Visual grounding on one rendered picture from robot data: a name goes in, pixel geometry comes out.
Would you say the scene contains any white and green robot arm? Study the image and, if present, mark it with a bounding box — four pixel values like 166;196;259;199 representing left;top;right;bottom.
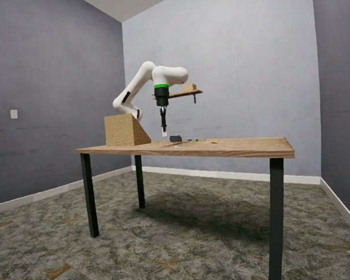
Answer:
113;61;188;122

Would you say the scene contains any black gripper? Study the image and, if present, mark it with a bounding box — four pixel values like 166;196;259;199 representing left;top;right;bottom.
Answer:
156;97;169;137

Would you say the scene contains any black rack of bins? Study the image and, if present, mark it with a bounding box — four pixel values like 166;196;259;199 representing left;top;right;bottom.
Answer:
170;135;182;142

